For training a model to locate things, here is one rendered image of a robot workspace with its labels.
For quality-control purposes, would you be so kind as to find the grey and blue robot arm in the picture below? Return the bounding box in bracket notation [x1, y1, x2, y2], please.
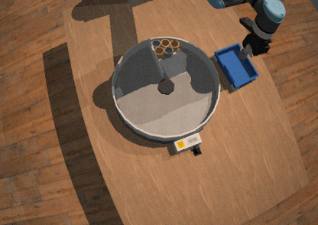
[207, 0, 286, 40]

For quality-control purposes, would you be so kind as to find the grey metal ring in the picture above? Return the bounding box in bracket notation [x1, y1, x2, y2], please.
[152, 40, 161, 49]
[238, 47, 248, 60]
[164, 46, 174, 58]

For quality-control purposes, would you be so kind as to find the bronze bushing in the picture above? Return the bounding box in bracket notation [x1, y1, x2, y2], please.
[155, 47, 164, 59]
[161, 39, 170, 49]
[170, 40, 179, 52]

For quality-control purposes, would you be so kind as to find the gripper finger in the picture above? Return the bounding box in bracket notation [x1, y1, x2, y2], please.
[242, 38, 252, 58]

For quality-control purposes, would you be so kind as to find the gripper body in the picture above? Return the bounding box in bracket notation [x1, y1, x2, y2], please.
[245, 33, 272, 56]

